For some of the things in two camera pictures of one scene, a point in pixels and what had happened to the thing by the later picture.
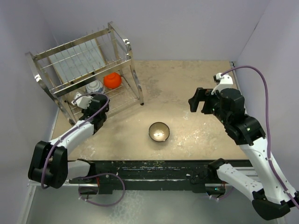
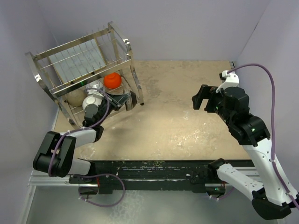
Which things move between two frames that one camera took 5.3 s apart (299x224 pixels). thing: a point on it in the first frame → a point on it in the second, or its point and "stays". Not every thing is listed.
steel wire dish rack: [100, 63] stays
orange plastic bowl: [112, 80] stays
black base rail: [115, 176] stays
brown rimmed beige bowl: [159, 131] → [131, 101]
